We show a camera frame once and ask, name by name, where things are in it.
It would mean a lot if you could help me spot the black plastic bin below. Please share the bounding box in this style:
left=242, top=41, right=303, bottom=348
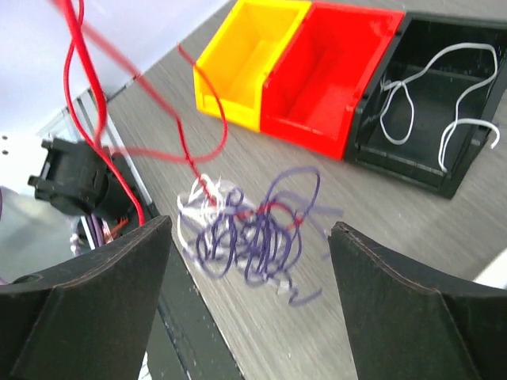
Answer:
left=345, top=12, right=506, bottom=199

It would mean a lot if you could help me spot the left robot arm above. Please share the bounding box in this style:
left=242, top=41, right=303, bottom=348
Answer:
left=28, top=139, right=135, bottom=221

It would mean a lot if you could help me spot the white cable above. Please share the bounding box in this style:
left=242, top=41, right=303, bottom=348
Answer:
left=378, top=42, right=502, bottom=173
left=176, top=173, right=258, bottom=254

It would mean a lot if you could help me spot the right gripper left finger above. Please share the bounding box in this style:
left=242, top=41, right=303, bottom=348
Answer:
left=1, top=216, right=172, bottom=379

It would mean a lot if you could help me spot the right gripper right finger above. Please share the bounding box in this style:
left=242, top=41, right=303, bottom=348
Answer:
left=328, top=222, right=506, bottom=380

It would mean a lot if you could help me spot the red plastic bin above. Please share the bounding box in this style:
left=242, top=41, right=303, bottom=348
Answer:
left=260, top=2, right=405, bottom=160

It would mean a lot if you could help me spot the yellow plastic bin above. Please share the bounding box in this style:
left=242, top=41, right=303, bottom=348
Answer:
left=193, top=1, right=311, bottom=132

